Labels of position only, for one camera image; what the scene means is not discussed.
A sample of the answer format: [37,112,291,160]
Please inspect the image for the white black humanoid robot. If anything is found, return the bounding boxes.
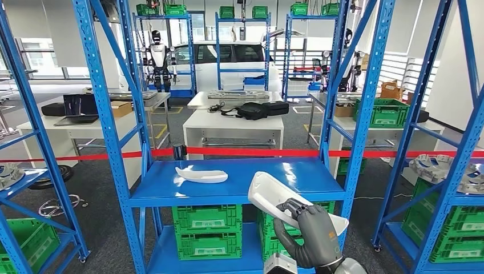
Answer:
[319,28,364,92]
[143,30,178,94]

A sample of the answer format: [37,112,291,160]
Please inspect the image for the black wall monitor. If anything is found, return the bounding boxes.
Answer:
[92,0,122,23]

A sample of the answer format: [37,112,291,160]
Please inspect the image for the white car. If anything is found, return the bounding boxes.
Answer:
[120,41,283,94]

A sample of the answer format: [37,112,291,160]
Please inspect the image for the black hard case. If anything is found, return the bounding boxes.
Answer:
[41,103,66,117]
[263,100,290,117]

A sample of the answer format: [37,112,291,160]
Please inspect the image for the blue steel shelf rack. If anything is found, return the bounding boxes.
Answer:
[215,12,272,91]
[132,13,196,98]
[283,13,339,102]
[0,0,90,274]
[372,0,484,274]
[71,0,398,274]

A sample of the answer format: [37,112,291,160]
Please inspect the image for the black barrier tape post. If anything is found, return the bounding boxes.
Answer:
[172,143,188,161]

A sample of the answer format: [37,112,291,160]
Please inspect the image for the red barrier tape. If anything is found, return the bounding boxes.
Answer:
[0,147,484,164]

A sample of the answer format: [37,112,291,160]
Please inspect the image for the open cardboard box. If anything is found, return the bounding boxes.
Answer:
[380,81,404,101]

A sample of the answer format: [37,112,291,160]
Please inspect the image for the metal table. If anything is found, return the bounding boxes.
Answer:
[110,91,172,150]
[306,91,364,146]

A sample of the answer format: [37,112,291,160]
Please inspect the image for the white table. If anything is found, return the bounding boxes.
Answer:
[329,115,446,186]
[17,97,144,189]
[183,110,285,160]
[187,91,284,110]

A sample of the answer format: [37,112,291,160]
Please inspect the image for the grey cast metal part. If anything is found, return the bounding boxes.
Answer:
[408,154,454,185]
[455,162,484,195]
[0,163,25,190]

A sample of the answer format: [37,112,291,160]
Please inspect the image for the white curved plastic part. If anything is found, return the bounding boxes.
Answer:
[175,166,229,184]
[247,171,350,237]

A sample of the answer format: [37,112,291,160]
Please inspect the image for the grey parts tray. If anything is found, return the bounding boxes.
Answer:
[207,90,271,100]

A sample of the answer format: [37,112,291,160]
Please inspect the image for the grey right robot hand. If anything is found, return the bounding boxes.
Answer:
[273,198,344,268]

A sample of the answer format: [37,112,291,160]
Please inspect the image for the black laptop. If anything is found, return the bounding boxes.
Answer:
[54,94,100,126]

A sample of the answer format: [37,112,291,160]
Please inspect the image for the black round stool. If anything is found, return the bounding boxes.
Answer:
[28,165,74,191]

